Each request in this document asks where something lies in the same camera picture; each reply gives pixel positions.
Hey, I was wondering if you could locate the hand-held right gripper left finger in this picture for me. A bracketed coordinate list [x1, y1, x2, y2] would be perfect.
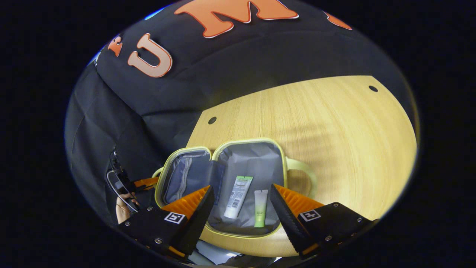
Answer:
[118, 185, 216, 262]

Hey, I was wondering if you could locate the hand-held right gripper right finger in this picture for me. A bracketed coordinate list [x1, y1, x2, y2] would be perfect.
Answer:
[269, 183, 380, 261]

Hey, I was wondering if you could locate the green skin care tube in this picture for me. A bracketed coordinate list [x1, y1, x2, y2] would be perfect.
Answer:
[254, 189, 268, 228]

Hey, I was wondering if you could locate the white skin care tube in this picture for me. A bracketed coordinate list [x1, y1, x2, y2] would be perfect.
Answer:
[223, 175, 254, 219]

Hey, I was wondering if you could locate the pale yellow suitcase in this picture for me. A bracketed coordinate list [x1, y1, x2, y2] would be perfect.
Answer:
[152, 138, 317, 239]

